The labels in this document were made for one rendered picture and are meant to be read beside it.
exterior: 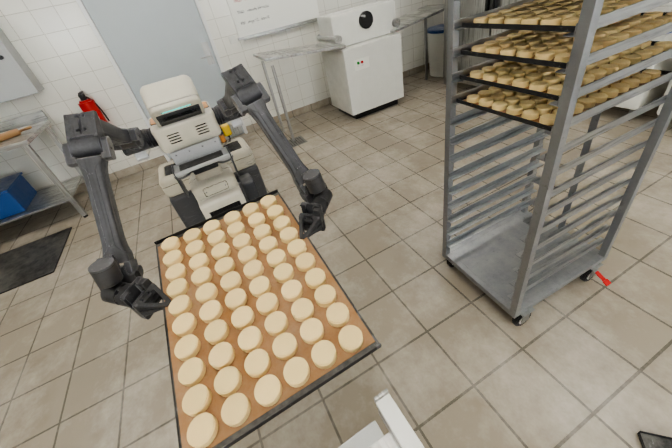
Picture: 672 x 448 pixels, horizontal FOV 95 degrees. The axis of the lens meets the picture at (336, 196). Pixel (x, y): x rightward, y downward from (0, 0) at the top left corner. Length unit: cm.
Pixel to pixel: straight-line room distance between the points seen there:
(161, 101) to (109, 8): 292
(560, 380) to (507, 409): 27
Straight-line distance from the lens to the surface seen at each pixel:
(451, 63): 134
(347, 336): 69
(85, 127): 114
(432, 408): 163
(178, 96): 148
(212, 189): 170
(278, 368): 72
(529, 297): 179
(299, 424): 168
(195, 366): 77
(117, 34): 435
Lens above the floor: 153
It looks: 35 degrees down
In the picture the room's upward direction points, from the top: 13 degrees counter-clockwise
